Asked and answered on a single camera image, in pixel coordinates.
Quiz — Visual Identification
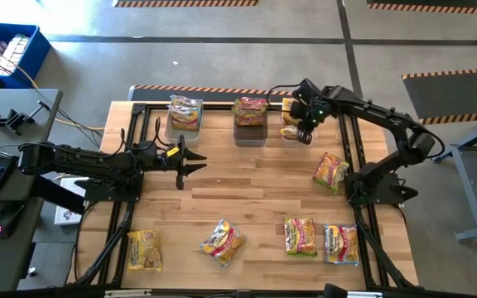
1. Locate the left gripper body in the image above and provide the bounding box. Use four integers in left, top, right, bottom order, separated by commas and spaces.
155, 134, 187, 191

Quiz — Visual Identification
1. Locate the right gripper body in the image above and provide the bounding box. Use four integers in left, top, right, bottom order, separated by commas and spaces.
296, 97, 331, 145

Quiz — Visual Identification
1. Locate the blue Maruchan noodle pack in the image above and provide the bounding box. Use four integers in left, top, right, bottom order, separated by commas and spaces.
169, 94, 204, 112
167, 105, 202, 132
200, 218, 247, 269
324, 223, 359, 266

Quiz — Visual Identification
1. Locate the green pink Maruchan noodle pack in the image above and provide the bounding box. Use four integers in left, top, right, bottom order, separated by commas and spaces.
233, 108, 267, 127
283, 217, 318, 257
311, 151, 350, 195
232, 96, 269, 113

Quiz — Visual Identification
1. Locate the white plastic bin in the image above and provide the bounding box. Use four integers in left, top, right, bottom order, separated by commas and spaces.
163, 97, 204, 148

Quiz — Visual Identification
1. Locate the grey translucent plastic bin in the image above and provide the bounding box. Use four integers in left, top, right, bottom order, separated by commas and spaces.
233, 99, 269, 148

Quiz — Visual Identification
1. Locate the black hazard-striped floor mat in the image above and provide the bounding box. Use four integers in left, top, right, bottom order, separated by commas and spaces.
127, 84, 309, 103
365, 0, 477, 17
401, 67, 477, 126

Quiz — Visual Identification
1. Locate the white printed box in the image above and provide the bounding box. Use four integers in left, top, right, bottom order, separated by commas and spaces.
53, 176, 89, 227

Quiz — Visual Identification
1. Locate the black desk clamp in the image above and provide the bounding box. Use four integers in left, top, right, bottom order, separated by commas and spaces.
0, 100, 52, 136

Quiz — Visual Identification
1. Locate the blue plastic crate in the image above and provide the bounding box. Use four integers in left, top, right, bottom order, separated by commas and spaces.
0, 22, 52, 89

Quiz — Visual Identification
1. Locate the black computer mouse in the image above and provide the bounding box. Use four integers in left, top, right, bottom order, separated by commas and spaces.
0, 201, 27, 240

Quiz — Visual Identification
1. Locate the grey metal leg workbench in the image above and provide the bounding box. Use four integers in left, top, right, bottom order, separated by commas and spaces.
428, 108, 477, 242

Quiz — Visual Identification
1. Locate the grey desk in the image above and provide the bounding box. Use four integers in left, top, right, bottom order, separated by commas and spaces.
0, 89, 64, 293

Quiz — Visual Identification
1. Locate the pink white boxes stack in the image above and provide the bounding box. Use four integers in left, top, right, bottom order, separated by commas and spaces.
0, 33, 31, 77

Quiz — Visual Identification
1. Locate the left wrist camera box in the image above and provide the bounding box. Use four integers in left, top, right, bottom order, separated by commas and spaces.
137, 140, 159, 157

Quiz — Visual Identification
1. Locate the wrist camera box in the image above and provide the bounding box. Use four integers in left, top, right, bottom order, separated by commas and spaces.
137, 140, 159, 157
291, 77, 321, 104

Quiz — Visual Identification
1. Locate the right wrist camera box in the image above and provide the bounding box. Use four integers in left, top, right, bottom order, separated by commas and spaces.
291, 77, 321, 104

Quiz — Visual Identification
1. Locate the black aluminium table frame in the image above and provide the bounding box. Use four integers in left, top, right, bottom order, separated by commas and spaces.
66, 102, 420, 298

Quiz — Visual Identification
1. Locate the yellow cable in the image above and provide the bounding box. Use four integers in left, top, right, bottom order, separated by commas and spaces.
0, 39, 104, 132

